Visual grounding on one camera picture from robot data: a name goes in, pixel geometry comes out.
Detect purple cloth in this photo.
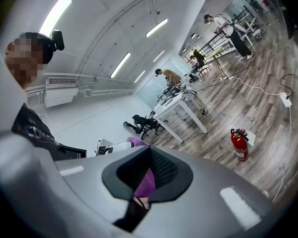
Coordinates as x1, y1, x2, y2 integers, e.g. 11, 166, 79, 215
126, 136, 156, 200

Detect white ceiling light bar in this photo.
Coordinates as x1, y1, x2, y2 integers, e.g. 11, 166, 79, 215
152, 50, 165, 63
146, 18, 168, 38
134, 70, 146, 83
110, 52, 131, 78
39, 0, 73, 36

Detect white desk frame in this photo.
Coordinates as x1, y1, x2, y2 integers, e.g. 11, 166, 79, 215
235, 10, 263, 47

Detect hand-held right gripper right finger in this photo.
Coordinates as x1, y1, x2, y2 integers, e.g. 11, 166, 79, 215
133, 145, 284, 238

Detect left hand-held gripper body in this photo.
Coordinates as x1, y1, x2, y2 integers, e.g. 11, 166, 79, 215
93, 138, 135, 158

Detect person's head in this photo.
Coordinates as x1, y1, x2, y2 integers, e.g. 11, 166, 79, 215
4, 32, 54, 90

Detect grey robot equipment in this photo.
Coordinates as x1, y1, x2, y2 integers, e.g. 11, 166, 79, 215
158, 80, 197, 102

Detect white paper card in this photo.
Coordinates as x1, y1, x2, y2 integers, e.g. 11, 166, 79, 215
243, 130, 257, 147

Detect white power cable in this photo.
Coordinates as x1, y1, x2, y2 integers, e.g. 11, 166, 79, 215
272, 107, 293, 203
231, 75, 283, 96

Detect black metal railing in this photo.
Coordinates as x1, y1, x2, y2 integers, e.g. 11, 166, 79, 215
203, 32, 239, 57

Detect black head camera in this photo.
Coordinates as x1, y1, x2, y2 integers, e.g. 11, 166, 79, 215
50, 29, 66, 52

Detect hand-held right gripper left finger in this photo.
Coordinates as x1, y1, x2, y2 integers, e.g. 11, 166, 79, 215
54, 145, 151, 238

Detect black office chair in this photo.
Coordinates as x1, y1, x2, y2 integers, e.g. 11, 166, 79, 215
123, 114, 165, 140

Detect light wooden table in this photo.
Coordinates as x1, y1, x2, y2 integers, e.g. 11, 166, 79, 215
205, 46, 236, 77

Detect red fire extinguisher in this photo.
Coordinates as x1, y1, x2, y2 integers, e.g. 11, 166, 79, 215
230, 128, 250, 162

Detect person's black shirt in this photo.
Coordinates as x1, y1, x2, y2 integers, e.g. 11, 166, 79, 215
10, 103, 87, 162

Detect white air conditioner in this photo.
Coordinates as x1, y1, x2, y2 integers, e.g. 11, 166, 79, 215
45, 76, 79, 108

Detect black plugged cable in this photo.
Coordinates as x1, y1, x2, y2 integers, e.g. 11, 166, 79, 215
280, 73, 298, 100

